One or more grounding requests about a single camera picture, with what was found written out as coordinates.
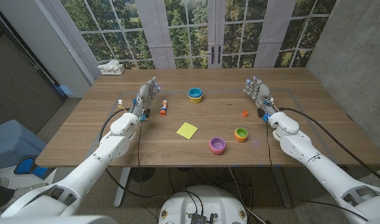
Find person dark trouser leg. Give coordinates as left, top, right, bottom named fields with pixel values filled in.
left=0, top=179, right=16, bottom=209

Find blue toy cup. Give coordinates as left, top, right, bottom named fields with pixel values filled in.
left=188, top=87, right=204, bottom=98

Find white power strip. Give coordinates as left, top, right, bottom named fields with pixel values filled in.
left=99, top=64, right=126, bottom=76

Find white table leg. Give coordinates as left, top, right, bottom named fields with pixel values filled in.
left=113, top=167, right=131, bottom=208

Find thin black left camera cable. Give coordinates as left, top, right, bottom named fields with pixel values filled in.
left=136, top=119, right=144, bottom=197

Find thin black camera cable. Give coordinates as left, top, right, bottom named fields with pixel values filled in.
left=136, top=119, right=144, bottom=197
left=265, top=121, right=277, bottom=175

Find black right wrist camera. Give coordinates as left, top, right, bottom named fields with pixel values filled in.
left=257, top=108, right=270, bottom=123

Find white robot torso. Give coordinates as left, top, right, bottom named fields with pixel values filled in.
left=158, top=185, right=249, bottom=224

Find white floor cable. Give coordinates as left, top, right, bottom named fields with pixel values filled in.
left=229, top=167, right=267, bottom=224

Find black round fan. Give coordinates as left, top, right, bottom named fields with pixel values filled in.
left=130, top=167, right=156, bottom=183

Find blue plastic bin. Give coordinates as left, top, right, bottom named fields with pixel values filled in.
left=0, top=119, right=47, bottom=172

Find printed window forest backdrop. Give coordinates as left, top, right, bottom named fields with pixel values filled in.
left=59, top=0, right=337, bottom=70

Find thin black right camera cable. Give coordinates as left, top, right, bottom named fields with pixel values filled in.
left=265, top=121, right=277, bottom=175

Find yellow sticky note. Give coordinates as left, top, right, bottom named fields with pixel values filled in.
left=176, top=121, right=199, bottom=141

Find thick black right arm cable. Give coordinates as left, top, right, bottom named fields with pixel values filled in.
left=278, top=107, right=380, bottom=187

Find grey sneaker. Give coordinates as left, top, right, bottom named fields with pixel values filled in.
left=0, top=182, right=49, bottom=212

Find purple toy cup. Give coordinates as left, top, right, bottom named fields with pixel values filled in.
left=209, top=136, right=227, bottom=151

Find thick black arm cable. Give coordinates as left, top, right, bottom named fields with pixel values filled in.
left=278, top=107, right=380, bottom=187
left=98, top=107, right=130, bottom=146

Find grey table leg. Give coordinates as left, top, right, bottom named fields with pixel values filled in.
left=272, top=166, right=293, bottom=208

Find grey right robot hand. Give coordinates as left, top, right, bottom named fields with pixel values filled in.
left=242, top=75, right=280, bottom=118

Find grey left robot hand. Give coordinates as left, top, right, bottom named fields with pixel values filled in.
left=130, top=76, right=162, bottom=119

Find blue black foot pedal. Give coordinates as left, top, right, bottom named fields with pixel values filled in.
left=14, top=154, right=57, bottom=180

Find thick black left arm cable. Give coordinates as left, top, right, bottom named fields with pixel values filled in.
left=98, top=107, right=130, bottom=146

